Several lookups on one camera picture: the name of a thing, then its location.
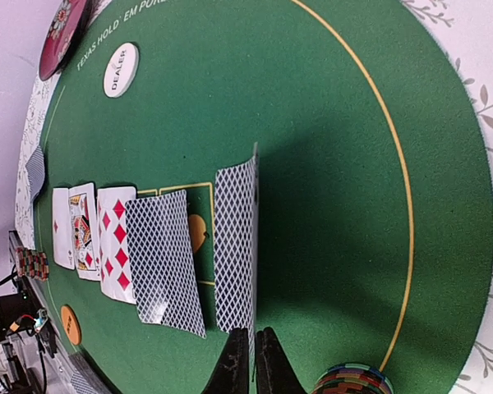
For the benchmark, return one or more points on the red topped chip stack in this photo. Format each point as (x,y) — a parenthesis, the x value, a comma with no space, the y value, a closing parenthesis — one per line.
(31,263)

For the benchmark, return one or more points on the face down card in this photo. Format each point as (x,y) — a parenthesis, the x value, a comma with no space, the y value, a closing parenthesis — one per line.
(235,244)
(162,263)

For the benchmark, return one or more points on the red floral round tin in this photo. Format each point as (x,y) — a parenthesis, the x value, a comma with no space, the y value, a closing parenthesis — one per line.
(64,35)

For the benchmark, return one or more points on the round green poker mat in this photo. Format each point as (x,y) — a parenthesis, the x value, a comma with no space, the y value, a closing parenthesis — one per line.
(376,206)

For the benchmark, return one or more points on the dealt cards pile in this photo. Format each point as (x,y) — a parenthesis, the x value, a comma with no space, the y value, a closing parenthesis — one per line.
(35,168)

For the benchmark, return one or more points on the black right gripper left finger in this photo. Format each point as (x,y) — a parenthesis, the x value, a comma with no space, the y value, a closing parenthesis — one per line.
(231,372)

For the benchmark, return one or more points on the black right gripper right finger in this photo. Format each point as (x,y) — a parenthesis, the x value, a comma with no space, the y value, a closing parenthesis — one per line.
(274,373)

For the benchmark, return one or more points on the blue topped chip stack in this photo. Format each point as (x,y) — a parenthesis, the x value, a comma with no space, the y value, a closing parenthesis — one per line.
(352,377)

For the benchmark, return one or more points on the white dealer button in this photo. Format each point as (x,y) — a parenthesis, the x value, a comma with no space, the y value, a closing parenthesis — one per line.
(121,70)

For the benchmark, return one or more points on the orange big blind button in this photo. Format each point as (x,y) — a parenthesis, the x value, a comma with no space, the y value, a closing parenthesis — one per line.
(71,325)

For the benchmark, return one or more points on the king face card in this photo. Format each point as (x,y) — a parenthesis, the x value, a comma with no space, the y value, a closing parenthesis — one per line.
(84,231)

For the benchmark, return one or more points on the blue playing card deck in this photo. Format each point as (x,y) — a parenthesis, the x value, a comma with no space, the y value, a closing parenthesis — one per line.
(87,381)

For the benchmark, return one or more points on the ace of diamonds card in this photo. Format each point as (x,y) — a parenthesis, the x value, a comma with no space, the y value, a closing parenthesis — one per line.
(62,236)

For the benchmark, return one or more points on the ten of diamonds card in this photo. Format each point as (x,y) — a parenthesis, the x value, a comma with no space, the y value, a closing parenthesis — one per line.
(115,267)

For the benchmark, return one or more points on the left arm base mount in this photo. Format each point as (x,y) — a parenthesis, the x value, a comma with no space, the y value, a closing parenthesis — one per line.
(22,314)

